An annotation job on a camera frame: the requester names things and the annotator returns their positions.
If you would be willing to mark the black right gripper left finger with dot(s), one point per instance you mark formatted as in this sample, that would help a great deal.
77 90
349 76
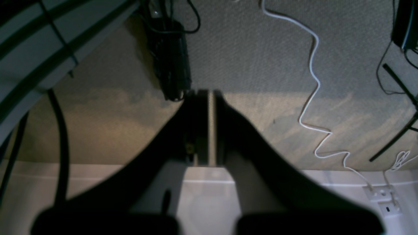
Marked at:
142 196

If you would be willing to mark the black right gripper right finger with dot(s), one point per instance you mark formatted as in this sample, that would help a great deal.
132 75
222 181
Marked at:
274 197

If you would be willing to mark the black power adapter brick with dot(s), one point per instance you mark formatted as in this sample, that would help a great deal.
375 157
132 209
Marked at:
166 42

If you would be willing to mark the aluminium frame rail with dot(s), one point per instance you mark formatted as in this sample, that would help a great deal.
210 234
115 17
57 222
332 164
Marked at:
43 40

